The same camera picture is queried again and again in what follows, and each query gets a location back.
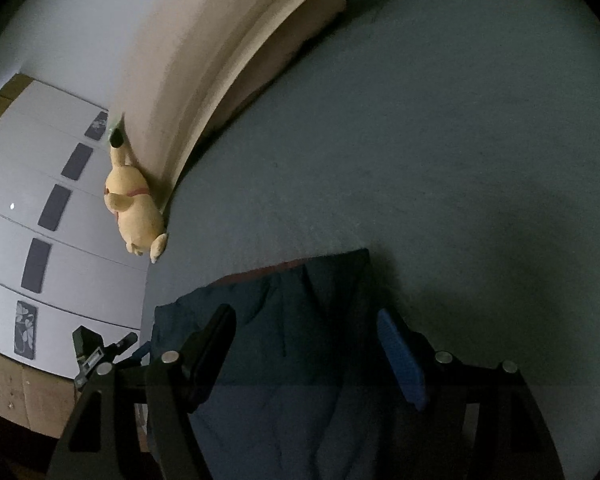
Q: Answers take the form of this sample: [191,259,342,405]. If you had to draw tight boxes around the dark navy zip jacket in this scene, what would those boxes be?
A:
[145,248,468,480]

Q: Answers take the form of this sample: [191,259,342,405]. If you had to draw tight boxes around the large flat cardboard box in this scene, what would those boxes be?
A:
[0,347,83,436]

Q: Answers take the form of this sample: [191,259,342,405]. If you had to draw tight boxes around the large tan cardboard sheet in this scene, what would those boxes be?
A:
[111,0,361,206]

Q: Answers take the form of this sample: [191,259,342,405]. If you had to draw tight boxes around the yellow plush toy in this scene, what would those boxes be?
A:
[103,127,170,265]

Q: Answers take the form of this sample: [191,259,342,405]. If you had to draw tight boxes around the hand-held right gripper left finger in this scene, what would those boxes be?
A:
[47,304,238,480]

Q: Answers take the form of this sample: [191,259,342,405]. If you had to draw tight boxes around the white wardrobe with dark panels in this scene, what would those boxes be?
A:
[0,80,153,378]

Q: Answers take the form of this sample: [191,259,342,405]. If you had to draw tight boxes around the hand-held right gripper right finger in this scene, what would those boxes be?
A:
[376,307,566,480]

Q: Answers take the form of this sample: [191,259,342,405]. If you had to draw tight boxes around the tan pillow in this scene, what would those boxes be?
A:
[215,0,348,131]

